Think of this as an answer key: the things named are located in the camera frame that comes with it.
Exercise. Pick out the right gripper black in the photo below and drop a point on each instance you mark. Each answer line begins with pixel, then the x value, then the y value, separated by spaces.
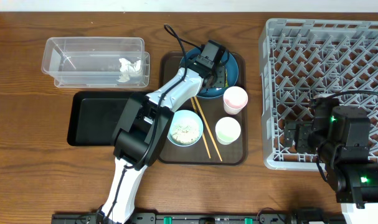
pixel 303 128

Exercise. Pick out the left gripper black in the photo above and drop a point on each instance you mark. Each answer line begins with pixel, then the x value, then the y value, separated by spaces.
pixel 222 83

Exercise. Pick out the white cup pink inside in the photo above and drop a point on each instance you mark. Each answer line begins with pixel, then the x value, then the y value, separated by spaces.
pixel 235 99

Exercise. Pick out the white cup green inside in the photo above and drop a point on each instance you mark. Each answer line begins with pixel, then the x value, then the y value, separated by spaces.
pixel 227 130

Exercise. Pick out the light blue bowl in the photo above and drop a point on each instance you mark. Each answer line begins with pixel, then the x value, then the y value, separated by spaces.
pixel 186 116

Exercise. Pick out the rice leftovers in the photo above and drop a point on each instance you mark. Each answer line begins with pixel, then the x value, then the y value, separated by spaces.
pixel 184 133

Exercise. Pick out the white tissue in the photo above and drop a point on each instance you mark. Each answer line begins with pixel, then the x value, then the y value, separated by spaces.
pixel 129 70

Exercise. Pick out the green orange snack wrapper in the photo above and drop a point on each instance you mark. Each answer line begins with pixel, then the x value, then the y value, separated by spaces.
pixel 226 79

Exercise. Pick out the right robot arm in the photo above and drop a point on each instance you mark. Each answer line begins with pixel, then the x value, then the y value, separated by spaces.
pixel 339 138

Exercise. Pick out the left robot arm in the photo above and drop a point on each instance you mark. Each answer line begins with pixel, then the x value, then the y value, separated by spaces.
pixel 142 129

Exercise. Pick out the grey dishwasher rack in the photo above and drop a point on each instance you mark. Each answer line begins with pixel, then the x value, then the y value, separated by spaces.
pixel 300 59

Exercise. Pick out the black food waste tray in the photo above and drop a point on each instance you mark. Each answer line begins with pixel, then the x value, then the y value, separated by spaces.
pixel 94 117

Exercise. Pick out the clear plastic waste bin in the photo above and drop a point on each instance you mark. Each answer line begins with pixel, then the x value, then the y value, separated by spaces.
pixel 93 62

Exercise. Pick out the dark blue plate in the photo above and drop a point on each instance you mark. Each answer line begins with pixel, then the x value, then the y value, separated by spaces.
pixel 233 73

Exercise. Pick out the wooden chopstick right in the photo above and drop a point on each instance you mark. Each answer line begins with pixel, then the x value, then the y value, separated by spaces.
pixel 208 128

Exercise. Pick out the wooden chopstick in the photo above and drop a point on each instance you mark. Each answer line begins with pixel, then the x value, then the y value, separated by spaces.
pixel 208 128
pixel 203 136

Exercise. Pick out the wooden chopstick left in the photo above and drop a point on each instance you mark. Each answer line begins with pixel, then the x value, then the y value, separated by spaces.
pixel 203 136

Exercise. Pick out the brown serving tray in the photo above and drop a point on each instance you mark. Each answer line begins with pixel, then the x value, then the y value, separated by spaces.
pixel 232 154

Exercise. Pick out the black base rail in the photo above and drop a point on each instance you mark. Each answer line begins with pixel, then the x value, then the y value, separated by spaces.
pixel 151 218

